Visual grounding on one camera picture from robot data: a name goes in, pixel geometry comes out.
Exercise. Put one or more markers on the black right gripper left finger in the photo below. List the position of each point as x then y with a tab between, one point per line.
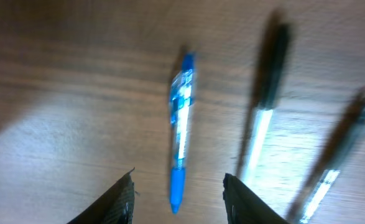
115	206

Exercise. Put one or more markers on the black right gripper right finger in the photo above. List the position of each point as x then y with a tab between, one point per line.
243	206

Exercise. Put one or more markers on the blue ballpoint pen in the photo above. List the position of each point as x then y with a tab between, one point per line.
181	102

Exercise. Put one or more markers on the black cap permanent marker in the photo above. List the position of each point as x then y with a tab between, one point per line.
269	76

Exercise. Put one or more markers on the thin black pen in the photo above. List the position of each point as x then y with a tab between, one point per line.
341	144

